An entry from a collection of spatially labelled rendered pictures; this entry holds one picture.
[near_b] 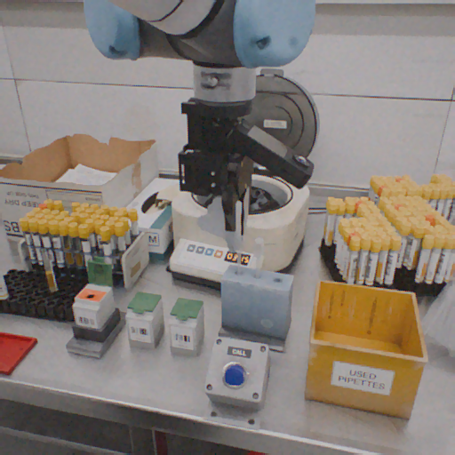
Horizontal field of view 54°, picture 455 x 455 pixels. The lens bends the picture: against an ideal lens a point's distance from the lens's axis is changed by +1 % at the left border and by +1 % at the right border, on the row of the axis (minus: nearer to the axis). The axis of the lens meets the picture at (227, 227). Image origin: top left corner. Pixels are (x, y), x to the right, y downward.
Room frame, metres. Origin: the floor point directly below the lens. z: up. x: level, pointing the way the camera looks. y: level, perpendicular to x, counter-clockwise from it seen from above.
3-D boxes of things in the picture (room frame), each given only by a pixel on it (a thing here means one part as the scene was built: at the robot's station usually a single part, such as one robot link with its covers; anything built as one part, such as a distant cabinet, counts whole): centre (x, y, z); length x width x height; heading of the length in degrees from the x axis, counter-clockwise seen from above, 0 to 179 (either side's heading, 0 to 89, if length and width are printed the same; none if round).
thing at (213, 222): (0.54, 0.01, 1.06); 0.06 x 0.03 x 0.09; 72
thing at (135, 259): (0.71, 0.26, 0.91); 0.20 x 0.10 x 0.07; 77
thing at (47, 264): (0.61, 0.29, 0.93); 0.01 x 0.01 x 0.10; 77
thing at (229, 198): (0.53, -0.01, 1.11); 0.05 x 0.02 x 0.09; 162
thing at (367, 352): (0.46, -0.18, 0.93); 0.13 x 0.13 x 0.10; 76
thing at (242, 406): (0.43, -0.02, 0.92); 0.13 x 0.07 x 0.08; 167
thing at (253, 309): (0.54, -0.04, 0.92); 0.10 x 0.07 x 0.10; 72
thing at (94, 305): (0.53, 0.20, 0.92); 0.05 x 0.04 x 0.06; 165
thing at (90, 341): (0.53, 0.20, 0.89); 0.09 x 0.05 x 0.04; 165
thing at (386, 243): (0.64, -0.26, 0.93); 0.02 x 0.02 x 0.11
